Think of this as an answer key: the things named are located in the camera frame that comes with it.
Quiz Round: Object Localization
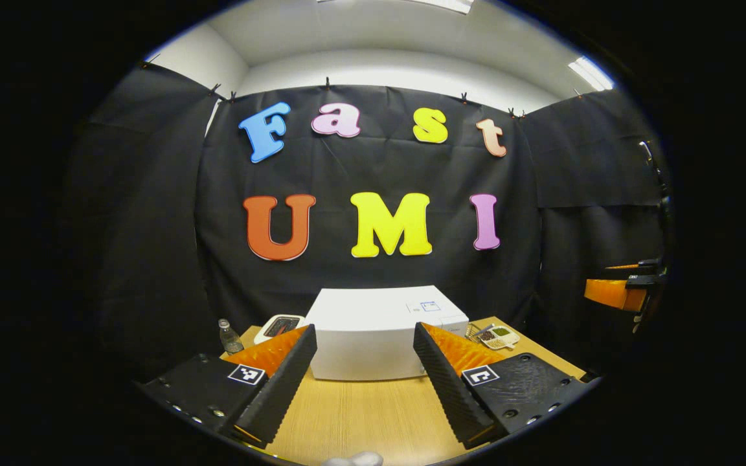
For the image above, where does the clear plastic bottle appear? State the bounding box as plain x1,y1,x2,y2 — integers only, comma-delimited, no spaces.
218,318,244,355

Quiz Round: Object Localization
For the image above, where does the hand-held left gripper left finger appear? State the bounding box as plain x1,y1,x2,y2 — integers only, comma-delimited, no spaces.
140,324,319,449

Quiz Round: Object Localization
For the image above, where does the white divided spice dish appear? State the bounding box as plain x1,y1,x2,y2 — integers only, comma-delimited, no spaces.
479,324,521,351

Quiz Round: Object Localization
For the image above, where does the white microwave oven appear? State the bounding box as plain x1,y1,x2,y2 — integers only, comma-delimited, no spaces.
304,285,471,381

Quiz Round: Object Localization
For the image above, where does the ceiling light panel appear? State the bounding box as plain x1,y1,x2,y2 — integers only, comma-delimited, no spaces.
567,56,615,91
318,0,475,15

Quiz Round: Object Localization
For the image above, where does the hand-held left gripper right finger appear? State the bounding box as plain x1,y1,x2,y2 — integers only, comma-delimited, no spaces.
413,322,597,450

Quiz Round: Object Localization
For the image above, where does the white device with dark screen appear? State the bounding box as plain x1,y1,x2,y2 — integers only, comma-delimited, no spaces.
254,314,307,345

